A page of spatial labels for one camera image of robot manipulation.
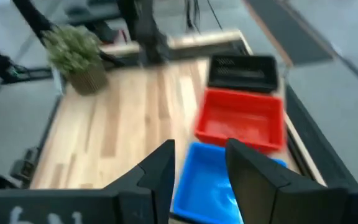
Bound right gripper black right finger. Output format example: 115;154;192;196
224;138;350;224

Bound green potted plant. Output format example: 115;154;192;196
41;25;109;96

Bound blue plastic basket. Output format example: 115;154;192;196
172;141;289;224

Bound black mat hazard stripes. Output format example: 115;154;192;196
243;0;336;67

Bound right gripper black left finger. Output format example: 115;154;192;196
103;139;177;224

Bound black plastic basket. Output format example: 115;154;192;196
207;55;279;94

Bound small black camera box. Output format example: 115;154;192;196
9;146;40;185

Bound red plastic basket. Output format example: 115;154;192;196
194;87;286;154

